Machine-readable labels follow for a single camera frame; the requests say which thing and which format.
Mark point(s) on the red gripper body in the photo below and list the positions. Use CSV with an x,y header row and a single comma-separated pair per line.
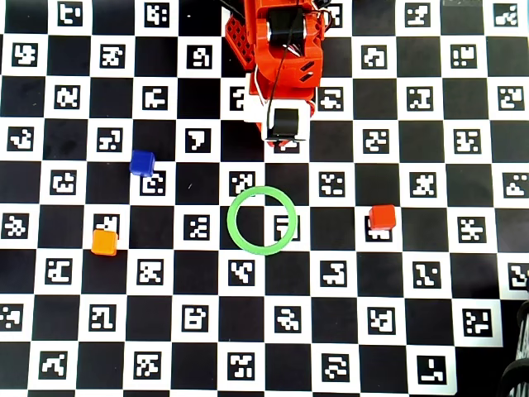
x,y
294,121

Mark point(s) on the red cube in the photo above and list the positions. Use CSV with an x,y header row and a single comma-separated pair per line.
x,y
382,217

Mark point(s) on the blue cube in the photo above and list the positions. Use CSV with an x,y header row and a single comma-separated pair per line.
x,y
142,163

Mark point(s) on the orange cube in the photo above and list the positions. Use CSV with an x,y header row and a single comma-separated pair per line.
x,y
104,242

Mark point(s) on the red robot arm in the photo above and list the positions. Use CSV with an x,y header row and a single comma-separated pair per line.
x,y
285,70

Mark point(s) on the black white marker checkerboard mat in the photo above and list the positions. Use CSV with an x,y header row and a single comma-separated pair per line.
x,y
198,194

